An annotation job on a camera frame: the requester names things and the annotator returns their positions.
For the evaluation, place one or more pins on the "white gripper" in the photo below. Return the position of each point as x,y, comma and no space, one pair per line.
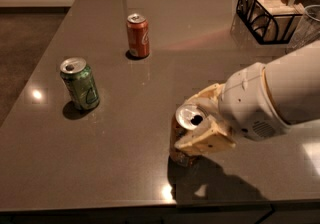
246,101

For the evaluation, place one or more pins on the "orange soda can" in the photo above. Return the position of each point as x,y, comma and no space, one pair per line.
181,134

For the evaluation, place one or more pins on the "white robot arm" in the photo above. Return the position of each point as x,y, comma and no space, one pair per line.
294,85

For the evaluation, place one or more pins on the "red cola can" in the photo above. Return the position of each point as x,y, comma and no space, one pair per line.
137,32

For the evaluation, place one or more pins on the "green soda can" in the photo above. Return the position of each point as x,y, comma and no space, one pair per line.
79,81

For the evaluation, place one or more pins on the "napkin stack in basket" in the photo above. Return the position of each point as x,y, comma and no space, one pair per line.
275,20

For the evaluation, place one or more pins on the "clear drinking glass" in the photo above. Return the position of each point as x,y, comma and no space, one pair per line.
307,30

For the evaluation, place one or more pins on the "black wire basket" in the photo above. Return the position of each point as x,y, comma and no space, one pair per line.
244,10

